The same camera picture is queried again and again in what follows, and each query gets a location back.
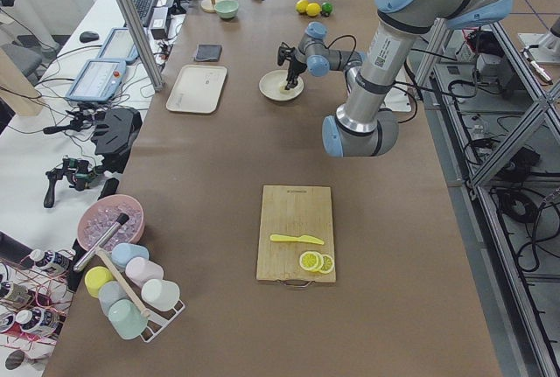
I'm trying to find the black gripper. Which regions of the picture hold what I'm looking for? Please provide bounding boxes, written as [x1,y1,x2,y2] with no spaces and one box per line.
[276,43,307,90]

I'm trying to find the cream round plate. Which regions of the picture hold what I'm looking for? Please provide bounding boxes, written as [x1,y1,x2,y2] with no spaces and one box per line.
[259,70,305,102]

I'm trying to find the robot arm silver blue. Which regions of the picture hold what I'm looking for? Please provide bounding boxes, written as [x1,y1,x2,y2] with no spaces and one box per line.
[277,0,514,157]

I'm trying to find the cream rectangular tray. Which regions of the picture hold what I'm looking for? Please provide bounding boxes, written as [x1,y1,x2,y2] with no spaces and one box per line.
[165,65,228,115]

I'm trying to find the yellow lemon near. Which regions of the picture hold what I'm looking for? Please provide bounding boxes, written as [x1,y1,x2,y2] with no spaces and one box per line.
[304,2,322,17]

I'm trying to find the yellow lemon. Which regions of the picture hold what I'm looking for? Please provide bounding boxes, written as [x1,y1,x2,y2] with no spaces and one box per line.
[295,0,309,14]
[304,2,322,17]

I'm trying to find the yellow lemon far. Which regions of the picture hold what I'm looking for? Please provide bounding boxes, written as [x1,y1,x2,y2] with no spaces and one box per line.
[295,0,309,14]

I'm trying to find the green lime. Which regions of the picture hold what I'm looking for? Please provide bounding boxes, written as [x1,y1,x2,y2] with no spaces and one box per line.
[321,2,333,17]

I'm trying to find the grey folded cloth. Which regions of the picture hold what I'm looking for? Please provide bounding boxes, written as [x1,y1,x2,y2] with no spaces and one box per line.
[193,44,222,62]

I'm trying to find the mint green bowl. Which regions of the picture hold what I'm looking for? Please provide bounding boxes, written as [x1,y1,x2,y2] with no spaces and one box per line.
[214,0,240,20]

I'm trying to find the wooden cutting board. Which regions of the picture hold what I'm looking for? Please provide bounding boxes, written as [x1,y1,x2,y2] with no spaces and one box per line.
[255,185,337,286]

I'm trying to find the yellow plastic knife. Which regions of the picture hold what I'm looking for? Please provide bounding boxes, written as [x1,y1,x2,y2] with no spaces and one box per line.
[269,234,325,246]

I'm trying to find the black keyboard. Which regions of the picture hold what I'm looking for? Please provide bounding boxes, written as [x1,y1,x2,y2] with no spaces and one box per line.
[133,0,158,27]

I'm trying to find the teach pendant far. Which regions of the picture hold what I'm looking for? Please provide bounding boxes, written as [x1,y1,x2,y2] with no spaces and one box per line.
[97,27,138,65]

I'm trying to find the teach pendant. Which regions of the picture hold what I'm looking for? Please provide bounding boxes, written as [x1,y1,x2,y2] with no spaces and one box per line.
[65,59,127,102]
[97,27,138,65]

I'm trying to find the lemon slices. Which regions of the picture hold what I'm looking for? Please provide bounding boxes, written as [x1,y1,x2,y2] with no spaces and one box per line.
[298,251,335,275]

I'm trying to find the teach pendant near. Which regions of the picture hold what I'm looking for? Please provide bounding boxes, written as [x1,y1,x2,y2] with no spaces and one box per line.
[65,59,127,102]

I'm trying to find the black mouse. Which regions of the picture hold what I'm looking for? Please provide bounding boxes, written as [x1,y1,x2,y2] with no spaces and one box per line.
[79,31,100,43]

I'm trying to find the metal muddler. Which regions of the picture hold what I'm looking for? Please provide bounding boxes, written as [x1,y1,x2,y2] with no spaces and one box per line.
[73,213,130,273]

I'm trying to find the pink bowl with ice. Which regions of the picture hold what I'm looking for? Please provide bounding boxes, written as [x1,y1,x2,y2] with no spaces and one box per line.
[77,194,145,251]

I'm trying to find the blue cup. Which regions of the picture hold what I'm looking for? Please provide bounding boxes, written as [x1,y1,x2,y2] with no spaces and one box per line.
[111,243,150,269]

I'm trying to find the pink cup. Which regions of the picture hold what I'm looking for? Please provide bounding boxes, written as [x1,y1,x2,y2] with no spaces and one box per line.
[125,256,164,287]

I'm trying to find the white cup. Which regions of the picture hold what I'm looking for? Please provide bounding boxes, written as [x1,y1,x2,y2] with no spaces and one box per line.
[141,279,180,311]

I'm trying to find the white cup rack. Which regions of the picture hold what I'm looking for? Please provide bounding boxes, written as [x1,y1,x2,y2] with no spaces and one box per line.
[140,300,186,343]

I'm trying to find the yellow cup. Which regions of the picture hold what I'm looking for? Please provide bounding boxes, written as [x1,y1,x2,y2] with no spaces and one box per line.
[85,266,115,298]

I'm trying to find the grey cup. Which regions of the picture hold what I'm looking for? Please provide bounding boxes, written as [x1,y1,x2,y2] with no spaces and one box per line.
[98,281,129,317]

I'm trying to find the mint green cup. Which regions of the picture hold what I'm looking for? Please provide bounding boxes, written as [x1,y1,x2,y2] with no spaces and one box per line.
[108,299,148,340]

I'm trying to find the aluminium frame post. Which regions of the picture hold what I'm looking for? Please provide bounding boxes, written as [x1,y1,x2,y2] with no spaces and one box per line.
[116,0,164,92]

